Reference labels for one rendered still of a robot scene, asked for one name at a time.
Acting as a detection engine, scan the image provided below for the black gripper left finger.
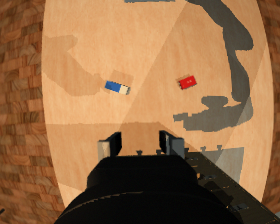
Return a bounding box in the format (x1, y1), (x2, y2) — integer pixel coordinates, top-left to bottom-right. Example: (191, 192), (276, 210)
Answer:
(97, 132), (122, 163)

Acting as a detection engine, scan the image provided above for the blue and cream eraser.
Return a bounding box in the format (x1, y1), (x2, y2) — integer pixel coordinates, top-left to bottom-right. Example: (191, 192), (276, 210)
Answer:
(104, 81), (128, 95)

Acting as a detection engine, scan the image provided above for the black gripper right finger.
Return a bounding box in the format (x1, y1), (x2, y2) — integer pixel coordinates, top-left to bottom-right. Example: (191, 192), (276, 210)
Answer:
(159, 130), (184, 159)

